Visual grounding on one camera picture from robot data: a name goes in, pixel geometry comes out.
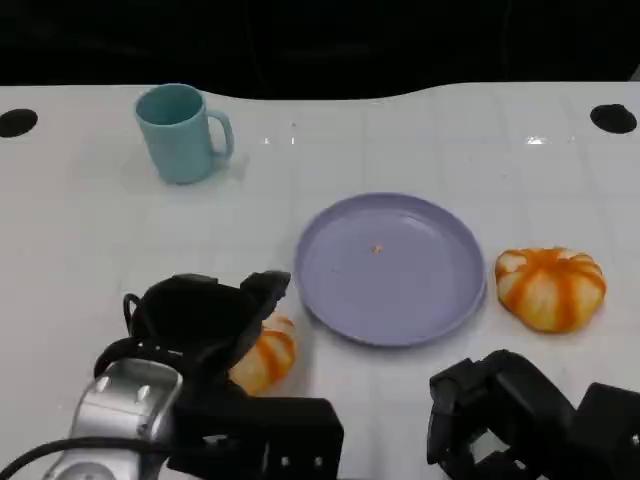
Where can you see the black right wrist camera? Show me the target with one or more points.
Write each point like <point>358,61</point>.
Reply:
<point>610,430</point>

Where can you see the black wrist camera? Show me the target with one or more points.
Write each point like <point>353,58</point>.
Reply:
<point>610,430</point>
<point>260,430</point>

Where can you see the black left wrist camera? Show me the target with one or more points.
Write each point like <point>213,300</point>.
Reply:
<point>260,430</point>

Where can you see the lilac plate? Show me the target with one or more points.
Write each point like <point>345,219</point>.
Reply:
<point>390,295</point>

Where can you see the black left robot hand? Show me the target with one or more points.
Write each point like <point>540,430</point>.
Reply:
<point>200,320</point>

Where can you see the orange white toy bread roll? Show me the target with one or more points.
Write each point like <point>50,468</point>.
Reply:
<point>550,290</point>
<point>270,355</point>

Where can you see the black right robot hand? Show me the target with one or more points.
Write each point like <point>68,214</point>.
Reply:
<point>520,400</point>

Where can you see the pale green mug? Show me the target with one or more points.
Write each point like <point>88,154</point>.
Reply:
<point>172,145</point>

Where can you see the black table grommet hole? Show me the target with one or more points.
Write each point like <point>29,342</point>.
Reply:
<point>16,121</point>
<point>613,118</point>

